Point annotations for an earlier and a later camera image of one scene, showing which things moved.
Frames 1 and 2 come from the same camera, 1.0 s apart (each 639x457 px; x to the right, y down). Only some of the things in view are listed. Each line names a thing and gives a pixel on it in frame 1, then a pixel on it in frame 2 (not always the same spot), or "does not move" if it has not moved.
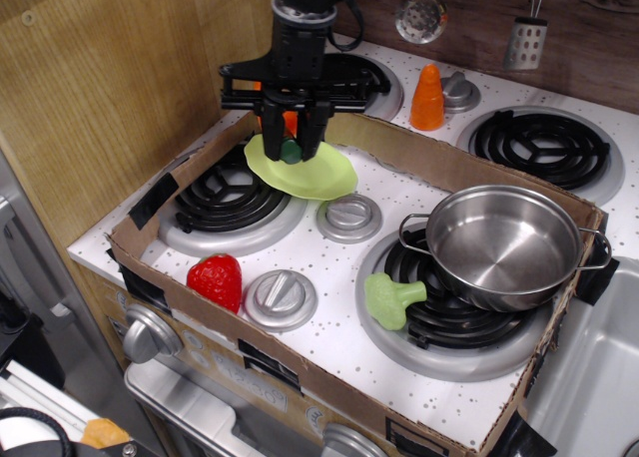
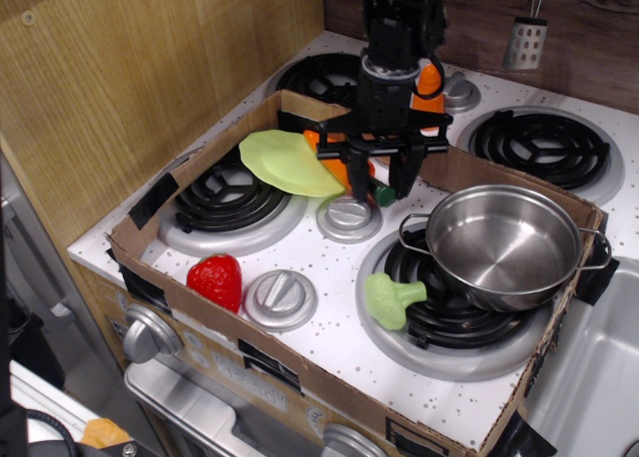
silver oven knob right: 342,441 does not move
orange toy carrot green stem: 291,147 to 379,194
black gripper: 297,77 to 388,122
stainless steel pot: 502,247 does not move
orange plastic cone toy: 427,108 does not move
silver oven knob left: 149,334 does not move
